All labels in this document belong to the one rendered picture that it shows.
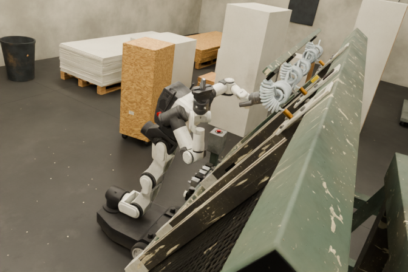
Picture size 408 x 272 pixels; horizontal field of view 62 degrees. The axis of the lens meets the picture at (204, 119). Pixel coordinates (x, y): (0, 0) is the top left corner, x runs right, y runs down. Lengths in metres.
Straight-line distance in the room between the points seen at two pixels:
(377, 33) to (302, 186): 5.25
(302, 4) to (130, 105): 7.17
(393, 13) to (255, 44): 2.10
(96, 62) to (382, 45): 4.33
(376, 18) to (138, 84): 3.55
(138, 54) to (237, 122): 1.78
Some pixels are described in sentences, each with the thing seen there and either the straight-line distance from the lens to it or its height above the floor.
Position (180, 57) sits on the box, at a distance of 5.78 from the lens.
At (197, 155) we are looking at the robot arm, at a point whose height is 1.17.
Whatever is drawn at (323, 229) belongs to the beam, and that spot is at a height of 1.92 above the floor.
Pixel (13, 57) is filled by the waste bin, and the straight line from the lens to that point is 6.24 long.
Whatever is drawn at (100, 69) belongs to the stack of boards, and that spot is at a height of 0.44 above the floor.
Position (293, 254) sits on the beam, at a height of 1.94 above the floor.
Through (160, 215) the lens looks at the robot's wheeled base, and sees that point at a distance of 3.07.
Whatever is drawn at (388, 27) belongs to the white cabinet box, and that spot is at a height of 1.72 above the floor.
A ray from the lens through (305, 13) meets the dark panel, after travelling 10.34.
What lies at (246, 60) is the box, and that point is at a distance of 4.59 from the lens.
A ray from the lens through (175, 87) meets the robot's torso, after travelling 2.31.
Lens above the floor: 2.19
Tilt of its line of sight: 25 degrees down
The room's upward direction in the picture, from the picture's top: 9 degrees clockwise
